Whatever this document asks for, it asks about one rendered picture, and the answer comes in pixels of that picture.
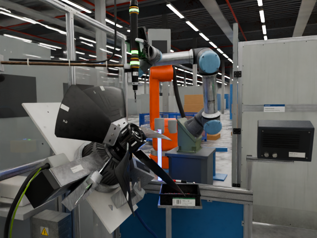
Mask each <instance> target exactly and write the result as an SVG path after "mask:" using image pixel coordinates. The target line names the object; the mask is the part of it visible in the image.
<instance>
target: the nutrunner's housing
mask: <svg viewBox="0 0 317 238"><path fill-rule="evenodd" d="M130 6H131V7H132V6H136V7H138V1H137V0H131V1H130ZM131 69H132V72H131V73H132V82H138V78H139V68H131ZM132 86H133V90H138V85H132Z"/></svg>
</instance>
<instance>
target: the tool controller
mask: <svg viewBox="0 0 317 238"><path fill-rule="evenodd" d="M314 132H315V128H314V126H313V125H312V123H311V121H309V120H258V130H257V158H258V159H272V160H287V161H302V162H311V160H312V151H313V141H314Z"/></svg>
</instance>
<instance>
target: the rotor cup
mask: <svg viewBox="0 0 317 238"><path fill-rule="evenodd" d="M125 129H127V130H126V131H125V132H124V133H122V132H123V131H124V130H125ZM136 131H137V132H138V133H139V135H137V134H136V133H135V132H136ZM135 141H136V142H137V143H135V144H134V145H133V146H131V145H132V144H133V143H134V142H135ZM126 142H128V149H130V150H129V153H130V157H129V160H131V159H132V157H133V154H132V153H135V152H136V151H137V150H138V149H140V148H141V147H142V146H143V145H144V144H145V143H146V142H147V139H146V136H145V134H144V132H143V131H142V130H141V129H140V128H139V127H138V126H137V125H135V124H134V123H128V124H127V125H126V126H125V127H123V128H122V129H121V130H120V133H119V135H118V137H117V140H116V142H115V144H114V146H111V145H108V144H107V146H108V149H109V150H110V152H111V153H112V154H113V155H114V156H115V157H116V158H117V159H118V160H120V161H121V160H122V159H123V153H126Z"/></svg>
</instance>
